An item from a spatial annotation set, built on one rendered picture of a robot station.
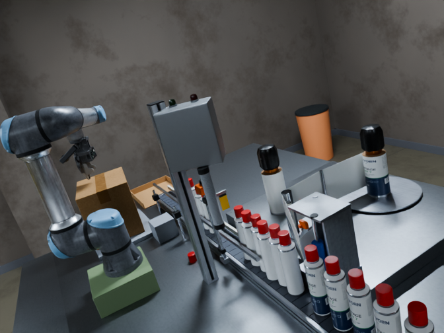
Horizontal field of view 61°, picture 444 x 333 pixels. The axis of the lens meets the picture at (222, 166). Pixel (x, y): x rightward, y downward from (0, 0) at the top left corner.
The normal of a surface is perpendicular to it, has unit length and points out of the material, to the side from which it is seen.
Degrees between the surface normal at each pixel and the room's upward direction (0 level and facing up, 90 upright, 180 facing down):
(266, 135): 90
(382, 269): 0
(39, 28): 90
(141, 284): 90
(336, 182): 90
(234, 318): 0
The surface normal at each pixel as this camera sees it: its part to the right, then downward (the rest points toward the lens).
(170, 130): -0.11, 0.36
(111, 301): 0.40, 0.21
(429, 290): -0.25, -0.91
